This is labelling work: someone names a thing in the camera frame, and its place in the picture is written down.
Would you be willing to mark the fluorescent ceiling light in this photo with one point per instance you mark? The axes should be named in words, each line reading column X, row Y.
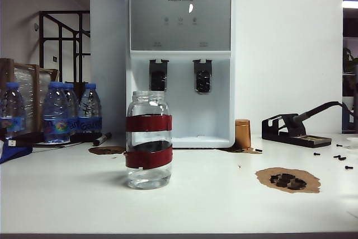
column 350, row 4

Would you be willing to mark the black marker pen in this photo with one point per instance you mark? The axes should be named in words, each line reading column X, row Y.
column 102, row 139

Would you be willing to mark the wooden frame with plastic wrap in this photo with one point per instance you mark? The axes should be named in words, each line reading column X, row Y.
column 25, row 82

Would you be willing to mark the black dispenser tap lever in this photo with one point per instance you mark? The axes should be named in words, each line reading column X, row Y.
column 158, row 78
column 202, row 80

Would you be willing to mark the black soldering iron stand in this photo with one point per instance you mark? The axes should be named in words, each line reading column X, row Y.
column 307, row 141

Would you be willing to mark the black stair railing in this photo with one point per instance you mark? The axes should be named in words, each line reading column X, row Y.
column 41, row 40

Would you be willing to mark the large brown torn patch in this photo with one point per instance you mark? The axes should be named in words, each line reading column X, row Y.
column 265, row 178

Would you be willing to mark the copper cylindrical cap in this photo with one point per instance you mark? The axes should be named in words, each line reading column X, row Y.
column 242, row 134

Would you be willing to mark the white AUX water dispenser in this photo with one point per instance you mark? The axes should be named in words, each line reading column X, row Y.
column 179, row 12

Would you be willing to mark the black soldering iron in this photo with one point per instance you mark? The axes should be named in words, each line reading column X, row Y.
column 319, row 108

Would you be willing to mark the blue cloth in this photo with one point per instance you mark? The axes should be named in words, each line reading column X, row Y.
column 14, row 153

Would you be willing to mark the plastic water bottle blue cap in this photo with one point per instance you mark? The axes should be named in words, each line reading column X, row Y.
column 72, row 104
column 12, row 104
column 89, row 110
column 56, row 110

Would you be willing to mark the glass bottle with red belts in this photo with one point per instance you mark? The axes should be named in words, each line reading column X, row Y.
column 148, row 122

